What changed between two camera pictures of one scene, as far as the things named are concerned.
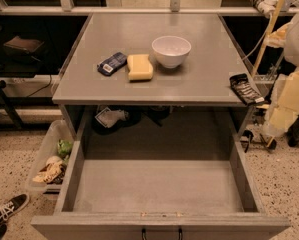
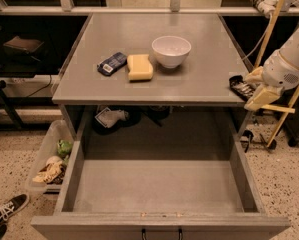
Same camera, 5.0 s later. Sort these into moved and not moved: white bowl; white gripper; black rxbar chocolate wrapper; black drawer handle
Moved: white gripper
Not moved: black rxbar chocolate wrapper; white bowl; black drawer handle
